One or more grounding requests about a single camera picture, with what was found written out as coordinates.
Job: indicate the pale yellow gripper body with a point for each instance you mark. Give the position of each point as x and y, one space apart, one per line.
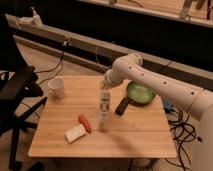
104 85

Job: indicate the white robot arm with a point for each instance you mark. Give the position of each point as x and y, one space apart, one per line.
194 100

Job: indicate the white spray bottle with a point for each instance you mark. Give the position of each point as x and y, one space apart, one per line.
36 17

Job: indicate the green frying pan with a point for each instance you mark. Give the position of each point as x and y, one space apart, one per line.
136 95

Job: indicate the orange carrot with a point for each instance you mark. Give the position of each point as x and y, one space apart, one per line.
85 123

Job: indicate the white mug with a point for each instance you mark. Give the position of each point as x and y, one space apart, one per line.
56 87

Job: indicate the white sponge block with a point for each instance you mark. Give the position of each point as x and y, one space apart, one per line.
75 133

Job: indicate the blue power box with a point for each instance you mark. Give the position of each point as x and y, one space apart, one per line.
167 105

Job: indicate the black office chair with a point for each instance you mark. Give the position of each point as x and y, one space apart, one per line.
17 81

